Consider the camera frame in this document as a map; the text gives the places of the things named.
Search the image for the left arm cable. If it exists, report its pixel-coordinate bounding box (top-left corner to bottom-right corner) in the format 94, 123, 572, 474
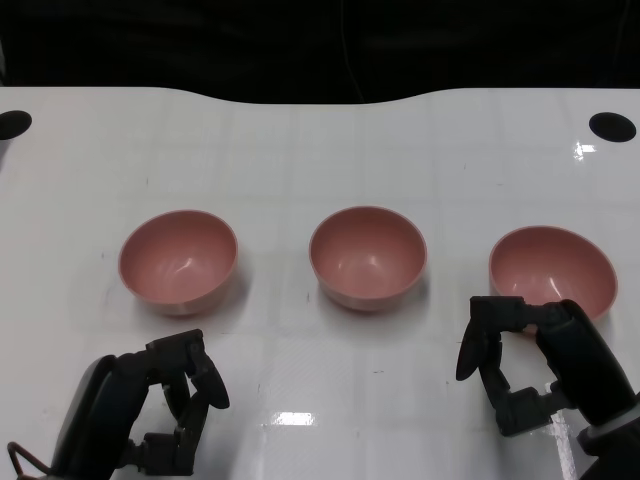
6, 441, 52, 476

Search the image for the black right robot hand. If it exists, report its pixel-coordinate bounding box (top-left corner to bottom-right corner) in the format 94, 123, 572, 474
455, 295, 640, 437

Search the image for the black round table grommet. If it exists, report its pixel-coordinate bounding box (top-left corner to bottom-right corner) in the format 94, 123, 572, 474
588, 112, 637, 144
0, 110, 33, 141

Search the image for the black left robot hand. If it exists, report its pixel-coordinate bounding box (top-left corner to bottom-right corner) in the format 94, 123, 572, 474
49, 328, 231, 480

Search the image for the pink plastic bowl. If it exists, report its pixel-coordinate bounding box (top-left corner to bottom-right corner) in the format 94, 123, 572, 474
488, 225, 619, 337
308, 205, 428, 312
118, 209, 239, 319

